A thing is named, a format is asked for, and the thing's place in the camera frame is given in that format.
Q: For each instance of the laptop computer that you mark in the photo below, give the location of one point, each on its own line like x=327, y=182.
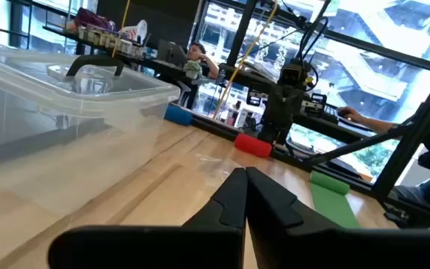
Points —
x=172, y=54

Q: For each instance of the blue bandage roll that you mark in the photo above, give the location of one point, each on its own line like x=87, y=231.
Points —
x=177, y=116

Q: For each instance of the green elastic bandage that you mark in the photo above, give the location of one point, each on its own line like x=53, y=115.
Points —
x=330, y=201

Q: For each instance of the small potted plant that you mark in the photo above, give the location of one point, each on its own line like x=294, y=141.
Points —
x=192, y=69

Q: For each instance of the person's hand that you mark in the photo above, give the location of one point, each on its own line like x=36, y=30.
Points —
x=349, y=114

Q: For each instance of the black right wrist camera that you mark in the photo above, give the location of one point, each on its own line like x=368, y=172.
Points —
x=292, y=74

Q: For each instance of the clear plastic storage box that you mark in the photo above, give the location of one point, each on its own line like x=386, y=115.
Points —
x=32, y=123

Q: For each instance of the purple bag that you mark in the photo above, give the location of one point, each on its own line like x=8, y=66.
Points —
x=92, y=18

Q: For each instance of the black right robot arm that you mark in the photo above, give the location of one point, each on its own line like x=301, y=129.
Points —
x=274, y=132

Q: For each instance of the clear plastic bag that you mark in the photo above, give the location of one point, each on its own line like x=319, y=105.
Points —
x=215, y=166

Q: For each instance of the long black desk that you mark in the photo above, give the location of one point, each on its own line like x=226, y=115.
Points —
x=151, y=64

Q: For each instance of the white plastic bag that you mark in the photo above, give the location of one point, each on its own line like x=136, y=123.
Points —
x=134, y=30

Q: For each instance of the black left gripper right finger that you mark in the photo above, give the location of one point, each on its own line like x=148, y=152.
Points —
x=312, y=246

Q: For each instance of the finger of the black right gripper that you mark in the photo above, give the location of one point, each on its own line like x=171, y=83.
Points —
x=294, y=106
x=277, y=106

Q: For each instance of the row of small jars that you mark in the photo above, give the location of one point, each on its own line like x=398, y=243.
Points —
x=103, y=39

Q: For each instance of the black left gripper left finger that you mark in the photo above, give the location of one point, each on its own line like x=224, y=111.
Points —
x=200, y=246

